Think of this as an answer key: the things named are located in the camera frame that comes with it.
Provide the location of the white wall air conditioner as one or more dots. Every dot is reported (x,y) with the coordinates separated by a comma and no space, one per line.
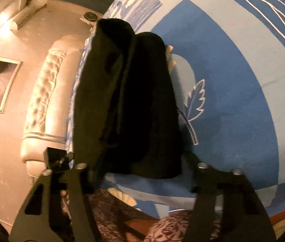
(26,13)

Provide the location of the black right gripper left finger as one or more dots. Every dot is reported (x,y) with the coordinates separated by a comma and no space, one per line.
(41,218)

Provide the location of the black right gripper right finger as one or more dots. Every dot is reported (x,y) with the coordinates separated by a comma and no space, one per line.
(243,217)

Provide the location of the floral maroon bed skirt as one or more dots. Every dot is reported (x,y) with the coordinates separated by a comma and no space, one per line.
(118,221)

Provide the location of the person's left hand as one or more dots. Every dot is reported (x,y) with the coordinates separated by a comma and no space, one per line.
(65,202)

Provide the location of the black pants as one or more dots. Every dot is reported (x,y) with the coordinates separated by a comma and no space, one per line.
(125,117)

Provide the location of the cream tufted headboard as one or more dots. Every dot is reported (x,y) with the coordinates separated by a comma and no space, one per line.
(48,110)

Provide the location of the blue patterned bedspread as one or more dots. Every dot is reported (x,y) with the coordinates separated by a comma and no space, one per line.
(226,61)

